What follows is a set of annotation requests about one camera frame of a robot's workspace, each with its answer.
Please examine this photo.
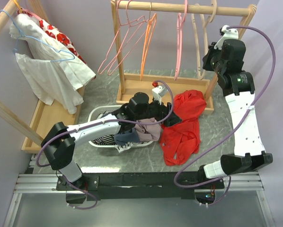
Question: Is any beige wooden hanger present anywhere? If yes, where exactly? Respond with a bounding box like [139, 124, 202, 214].
[191, 0, 217, 80]

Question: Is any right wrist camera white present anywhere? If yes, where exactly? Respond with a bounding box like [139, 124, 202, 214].
[214, 25, 239, 50]

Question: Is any mauve tank top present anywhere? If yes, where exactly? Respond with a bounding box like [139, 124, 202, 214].
[135, 118, 162, 142]

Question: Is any red floral white garment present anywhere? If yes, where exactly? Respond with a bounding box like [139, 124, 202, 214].
[39, 19, 86, 63]

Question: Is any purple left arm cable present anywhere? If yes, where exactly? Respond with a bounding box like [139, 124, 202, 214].
[35, 80, 175, 210]

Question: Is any wooden clothes rack left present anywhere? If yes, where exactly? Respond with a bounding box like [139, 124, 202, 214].
[0, 0, 79, 154]

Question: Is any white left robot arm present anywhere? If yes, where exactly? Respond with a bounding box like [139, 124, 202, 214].
[41, 92, 182, 190]

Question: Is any orange plastic hanger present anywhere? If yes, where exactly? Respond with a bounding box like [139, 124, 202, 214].
[140, 3, 157, 81]

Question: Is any black striped tank top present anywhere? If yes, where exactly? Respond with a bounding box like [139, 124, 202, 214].
[92, 135, 116, 146]

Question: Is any wooden clothes rack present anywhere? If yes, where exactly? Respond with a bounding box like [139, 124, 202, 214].
[0, 0, 79, 154]
[109, 0, 257, 115]

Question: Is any white perforated plastic basket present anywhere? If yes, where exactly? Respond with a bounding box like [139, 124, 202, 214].
[88, 105, 154, 148]

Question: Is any pink wire hanger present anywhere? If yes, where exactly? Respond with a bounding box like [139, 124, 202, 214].
[97, 0, 147, 75]
[107, 0, 151, 76]

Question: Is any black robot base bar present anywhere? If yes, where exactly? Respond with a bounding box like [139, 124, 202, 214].
[56, 164, 225, 201]

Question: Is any wooden clothes rack centre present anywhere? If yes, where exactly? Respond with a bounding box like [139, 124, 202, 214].
[109, 0, 257, 115]

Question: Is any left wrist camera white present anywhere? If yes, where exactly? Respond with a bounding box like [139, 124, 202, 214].
[152, 82, 168, 105]

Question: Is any blue wire hanger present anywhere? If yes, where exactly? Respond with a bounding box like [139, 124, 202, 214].
[0, 9, 75, 63]

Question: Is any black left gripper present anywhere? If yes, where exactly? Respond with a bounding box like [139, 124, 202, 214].
[135, 95, 182, 127]

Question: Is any red tank top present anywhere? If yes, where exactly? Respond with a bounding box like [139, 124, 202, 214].
[159, 90, 206, 166]

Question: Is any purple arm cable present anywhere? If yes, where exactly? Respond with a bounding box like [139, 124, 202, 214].
[35, 80, 175, 210]
[173, 25, 276, 206]

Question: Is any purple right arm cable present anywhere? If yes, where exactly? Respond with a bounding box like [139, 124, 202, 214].
[173, 25, 276, 206]

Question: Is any white dress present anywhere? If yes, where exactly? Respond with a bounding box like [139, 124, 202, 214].
[9, 14, 96, 114]

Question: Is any pink plastic hanger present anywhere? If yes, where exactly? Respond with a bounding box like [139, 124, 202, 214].
[174, 0, 188, 80]

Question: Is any navy blue tank top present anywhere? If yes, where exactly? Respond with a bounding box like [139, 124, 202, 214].
[114, 128, 140, 146]

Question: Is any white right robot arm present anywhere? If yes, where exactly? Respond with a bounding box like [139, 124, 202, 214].
[197, 39, 273, 188]

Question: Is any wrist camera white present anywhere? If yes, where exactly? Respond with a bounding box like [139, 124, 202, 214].
[214, 25, 239, 50]
[152, 82, 168, 105]

